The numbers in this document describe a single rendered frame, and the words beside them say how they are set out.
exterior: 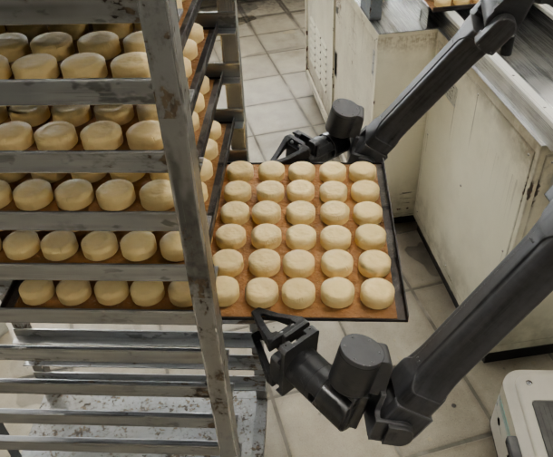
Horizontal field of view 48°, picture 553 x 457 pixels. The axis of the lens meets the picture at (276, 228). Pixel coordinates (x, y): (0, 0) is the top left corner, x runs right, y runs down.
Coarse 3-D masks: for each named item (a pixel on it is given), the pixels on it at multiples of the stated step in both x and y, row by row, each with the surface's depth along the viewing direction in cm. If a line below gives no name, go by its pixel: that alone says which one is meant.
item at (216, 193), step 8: (232, 128) 112; (224, 136) 111; (224, 144) 109; (224, 152) 107; (224, 160) 103; (224, 168) 102; (216, 176) 102; (224, 176) 102; (216, 184) 100; (216, 192) 99; (216, 200) 95; (216, 208) 94; (216, 216) 94
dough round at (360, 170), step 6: (354, 162) 116; (360, 162) 116; (366, 162) 116; (354, 168) 115; (360, 168) 115; (366, 168) 115; (372, 168) 115; (354, 174) 114; (360, 174) 113; (366, 174) 113; (372, 174) 113; (354, 180) 114; (372, 180) 114
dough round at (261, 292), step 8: (256, 280) 93; (264, 280) 93; (272, 280) 93; (248, 288) 92; (256, 288) 92; (264, 288) 92; (272, 288) 92; (248, 296) 91; (256, 296) 91; (264, 296) 91; (272, 296) 91; (248, 304) 92; (256, 304) 91; (264, 304) 90; (272, 304) 91
